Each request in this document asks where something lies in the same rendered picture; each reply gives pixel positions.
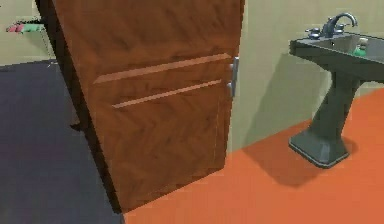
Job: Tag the dark grey pedestal sink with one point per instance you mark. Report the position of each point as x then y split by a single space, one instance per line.
330 110

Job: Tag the green soap bottle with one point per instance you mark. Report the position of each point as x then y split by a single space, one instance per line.
360 47

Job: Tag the green and pink shelf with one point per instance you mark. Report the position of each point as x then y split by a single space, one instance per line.
25 27

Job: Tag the grey metal sink faucet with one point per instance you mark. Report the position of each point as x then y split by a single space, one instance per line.
333 25

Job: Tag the brown wooden room door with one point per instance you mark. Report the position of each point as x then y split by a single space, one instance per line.
160 110

